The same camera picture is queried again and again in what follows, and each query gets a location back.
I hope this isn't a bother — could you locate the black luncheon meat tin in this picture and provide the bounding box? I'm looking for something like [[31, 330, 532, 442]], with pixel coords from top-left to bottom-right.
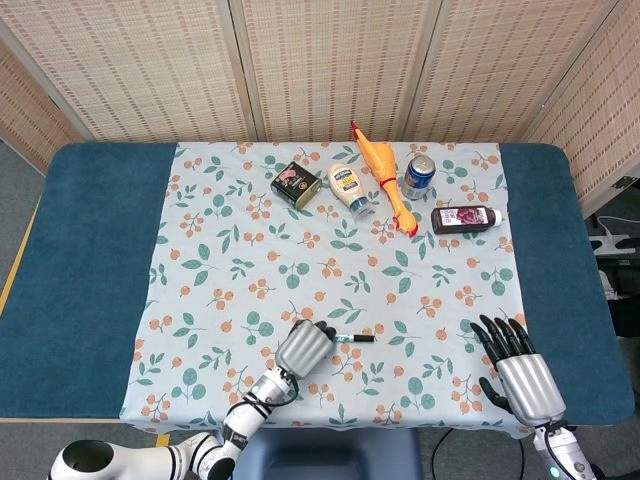
[[270, 162, 323, 211]]

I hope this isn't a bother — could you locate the black equipment case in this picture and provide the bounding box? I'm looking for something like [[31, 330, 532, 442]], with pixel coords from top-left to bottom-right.
[[597, 254, 640, 339]]

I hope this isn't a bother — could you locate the blue table cover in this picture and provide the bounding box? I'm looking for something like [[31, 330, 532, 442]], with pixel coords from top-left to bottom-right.
[[0, 142, 635, 426]]

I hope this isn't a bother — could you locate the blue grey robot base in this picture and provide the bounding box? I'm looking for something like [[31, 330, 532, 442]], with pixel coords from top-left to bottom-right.
[[232, 427, 421, 480]]

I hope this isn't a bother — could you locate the blue soda can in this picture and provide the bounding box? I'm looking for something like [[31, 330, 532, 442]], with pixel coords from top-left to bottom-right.
[[402, 154, 437, 201]]

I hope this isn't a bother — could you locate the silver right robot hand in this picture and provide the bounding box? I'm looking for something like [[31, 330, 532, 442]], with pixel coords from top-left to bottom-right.
[[469, 313, 568, 427]]

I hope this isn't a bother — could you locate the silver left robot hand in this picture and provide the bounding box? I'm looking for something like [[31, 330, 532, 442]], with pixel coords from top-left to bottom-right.
[[274, 319, 338, 380]]

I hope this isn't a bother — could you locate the orange rubber chicken toy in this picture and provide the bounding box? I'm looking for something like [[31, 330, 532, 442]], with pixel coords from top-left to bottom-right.
[[349, 120, 420, 238]]

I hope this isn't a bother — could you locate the dark brown sauce bottle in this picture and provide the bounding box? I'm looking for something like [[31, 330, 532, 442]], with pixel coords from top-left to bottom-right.
[[431, 205, 503, 236]]

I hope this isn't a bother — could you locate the floral print tablecloth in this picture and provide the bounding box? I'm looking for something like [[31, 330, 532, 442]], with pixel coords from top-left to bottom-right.
[[119, 141, 531, 439]]

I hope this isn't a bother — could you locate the woven bamboo folding screen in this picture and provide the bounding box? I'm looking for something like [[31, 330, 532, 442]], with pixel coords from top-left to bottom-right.
[[0, 0, 640, 219]]

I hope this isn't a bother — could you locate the white mayonnaise squeeze bottle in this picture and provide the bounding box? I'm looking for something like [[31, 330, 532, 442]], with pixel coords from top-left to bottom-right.
[[327, 162, 375, 220]]

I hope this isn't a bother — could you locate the black floor cable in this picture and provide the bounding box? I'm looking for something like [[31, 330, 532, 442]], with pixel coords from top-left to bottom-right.
[[431, 428, 526, 480]]

